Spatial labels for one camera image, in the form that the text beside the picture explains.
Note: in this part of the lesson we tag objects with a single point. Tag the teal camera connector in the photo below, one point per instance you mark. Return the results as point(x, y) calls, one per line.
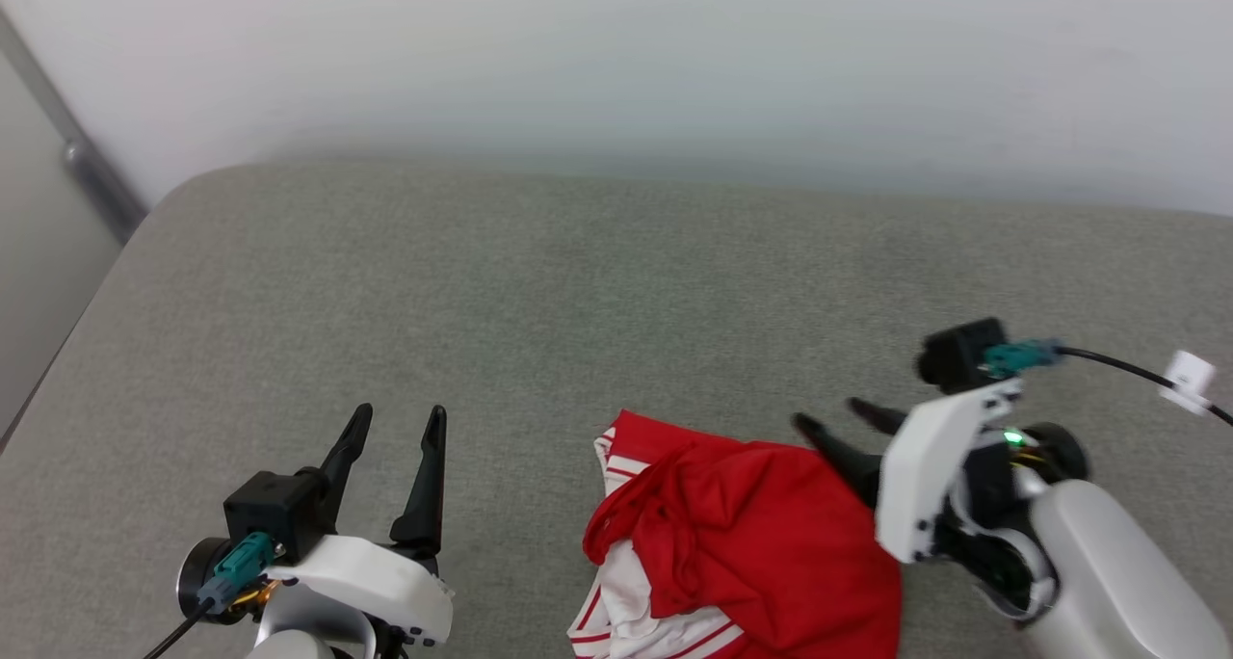
point(236, 567)
point(1021, 358)

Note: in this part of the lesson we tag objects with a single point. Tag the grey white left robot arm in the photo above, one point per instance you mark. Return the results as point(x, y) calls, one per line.
point(308, 630)

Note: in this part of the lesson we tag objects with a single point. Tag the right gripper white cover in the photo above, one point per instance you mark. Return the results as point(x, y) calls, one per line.
point(930, 476)

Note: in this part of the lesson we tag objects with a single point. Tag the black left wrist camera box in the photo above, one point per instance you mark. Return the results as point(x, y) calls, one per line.
point(275, 510)

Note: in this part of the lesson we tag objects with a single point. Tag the teal left camera connector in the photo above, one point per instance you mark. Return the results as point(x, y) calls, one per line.
point(236, 567)

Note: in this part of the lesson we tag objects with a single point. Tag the grey fabric sofa seat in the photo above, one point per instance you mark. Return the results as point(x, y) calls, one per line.
point(482, 331)

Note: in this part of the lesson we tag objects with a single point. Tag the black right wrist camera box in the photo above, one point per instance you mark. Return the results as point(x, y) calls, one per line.
point(958, 355)

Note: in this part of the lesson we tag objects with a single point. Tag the teal right camera connector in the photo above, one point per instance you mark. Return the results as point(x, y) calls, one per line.
point(1021, 358)

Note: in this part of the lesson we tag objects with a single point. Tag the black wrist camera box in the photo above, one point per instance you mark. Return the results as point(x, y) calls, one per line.
point(958, 355)
point(275, 510)

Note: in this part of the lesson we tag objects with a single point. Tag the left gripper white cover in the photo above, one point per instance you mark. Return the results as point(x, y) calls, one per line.
point(376, 582)

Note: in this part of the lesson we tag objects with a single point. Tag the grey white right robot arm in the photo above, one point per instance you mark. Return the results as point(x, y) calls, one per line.
point(1117, 572)

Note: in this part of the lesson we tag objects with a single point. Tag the red basketball jersey white sleeves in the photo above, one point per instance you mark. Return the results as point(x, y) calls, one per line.
point(751, 543)

